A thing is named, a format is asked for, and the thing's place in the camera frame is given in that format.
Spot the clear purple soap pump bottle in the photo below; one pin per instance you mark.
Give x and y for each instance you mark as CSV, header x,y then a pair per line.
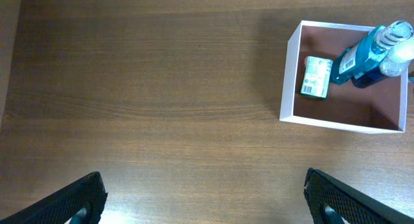
x,y
394,64

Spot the green white small box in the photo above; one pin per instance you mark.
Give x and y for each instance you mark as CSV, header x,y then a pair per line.
x,y
316,77

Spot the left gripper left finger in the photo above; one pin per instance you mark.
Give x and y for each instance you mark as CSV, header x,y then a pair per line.
x,y
82,201

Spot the blue mouthwash bottle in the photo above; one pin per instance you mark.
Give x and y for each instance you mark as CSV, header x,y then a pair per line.
x,y
370,51

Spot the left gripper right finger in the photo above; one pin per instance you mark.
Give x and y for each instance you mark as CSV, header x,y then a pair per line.
x,y
332,201

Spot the white open cardboard box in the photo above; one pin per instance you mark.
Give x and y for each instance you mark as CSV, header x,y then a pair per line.
x,y
380,108

